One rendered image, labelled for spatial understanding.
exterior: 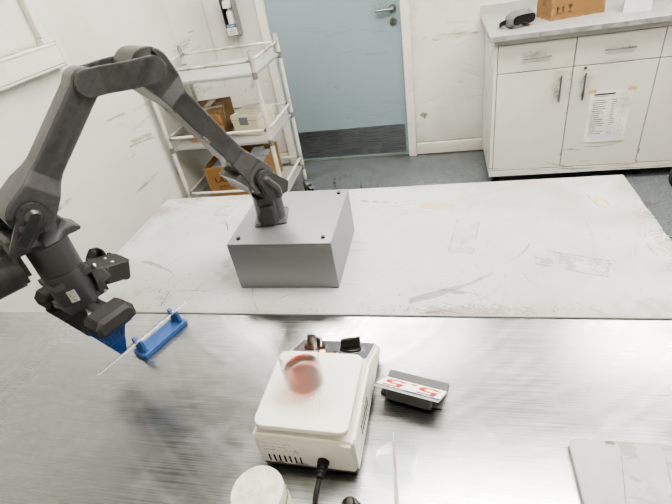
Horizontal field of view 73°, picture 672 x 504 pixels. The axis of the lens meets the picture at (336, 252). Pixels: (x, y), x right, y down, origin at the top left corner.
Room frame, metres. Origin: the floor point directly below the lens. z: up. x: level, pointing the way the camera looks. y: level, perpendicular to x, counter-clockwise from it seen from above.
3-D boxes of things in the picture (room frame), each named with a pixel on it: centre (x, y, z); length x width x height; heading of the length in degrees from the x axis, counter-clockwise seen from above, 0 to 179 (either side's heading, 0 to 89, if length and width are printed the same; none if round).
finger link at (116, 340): (0.53, 0.35, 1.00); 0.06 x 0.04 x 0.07; 141
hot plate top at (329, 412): (0.38, 0.06, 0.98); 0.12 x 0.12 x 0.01; 72
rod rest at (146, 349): (0.63, 0.34, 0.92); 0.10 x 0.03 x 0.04; 141
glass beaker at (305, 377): (0.39, 0.07, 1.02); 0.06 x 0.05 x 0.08; 140
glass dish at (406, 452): (0.32, -0.03, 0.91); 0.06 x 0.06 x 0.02
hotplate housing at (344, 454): (0.41, 0.06, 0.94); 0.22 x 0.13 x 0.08; 162
